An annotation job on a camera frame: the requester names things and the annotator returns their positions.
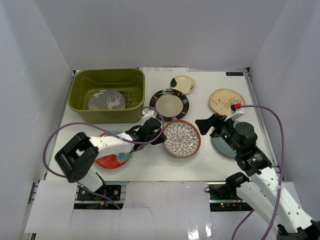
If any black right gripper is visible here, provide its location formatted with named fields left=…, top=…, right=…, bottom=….
left=195, top=113, right=242, bottom=155

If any flower pattern bowl orange rim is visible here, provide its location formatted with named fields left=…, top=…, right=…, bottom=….
left=163, top=120, right=201, bottom=159

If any red and teal plate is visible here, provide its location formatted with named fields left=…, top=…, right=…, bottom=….
left=94, top=131, right=133, bottom=171

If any grey reindeer plate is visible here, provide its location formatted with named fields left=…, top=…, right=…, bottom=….
left=87, top=89, right=126, bottom=110

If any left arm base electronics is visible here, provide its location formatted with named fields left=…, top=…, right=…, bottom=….
left=73, top=184, right=126, bottom=210

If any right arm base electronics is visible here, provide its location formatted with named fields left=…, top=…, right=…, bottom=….
left=204, top=182, right=252, bottom=213

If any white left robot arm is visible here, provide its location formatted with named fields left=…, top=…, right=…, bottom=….
left=54, top=117, right=167, bottom=200

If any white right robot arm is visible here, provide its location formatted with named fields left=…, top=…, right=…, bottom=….
left=195, top=113, right=320, bottom=240

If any green plastic bin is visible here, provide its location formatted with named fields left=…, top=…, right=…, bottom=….
left=68, top=68, right=146, bottom=124

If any light blue plate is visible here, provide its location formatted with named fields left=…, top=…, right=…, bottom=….
left=211, top=137, right=237, bottom=159

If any tan bird pattern plate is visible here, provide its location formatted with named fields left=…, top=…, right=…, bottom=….
left=209, top=88, right=245, bottom=116

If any dark striped rim plate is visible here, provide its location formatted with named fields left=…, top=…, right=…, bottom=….
left=149, top=88, right=190, bottom=122

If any small cream plate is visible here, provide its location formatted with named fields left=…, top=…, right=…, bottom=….
left=170, top=75, right=196, bottom=95

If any blue table label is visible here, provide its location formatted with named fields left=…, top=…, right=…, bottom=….
left=226, top=72, right=244, bottom=77

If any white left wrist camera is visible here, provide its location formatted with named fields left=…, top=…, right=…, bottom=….
left=141, top=109, right=157, bottom=120

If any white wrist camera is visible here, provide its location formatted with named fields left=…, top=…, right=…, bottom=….
left=224, top=102, right=245, bottom=122
left=141, top=109, right=157, bottom=120

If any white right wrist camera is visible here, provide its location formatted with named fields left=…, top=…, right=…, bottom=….
left=224, top=102, right=245, bottom=122

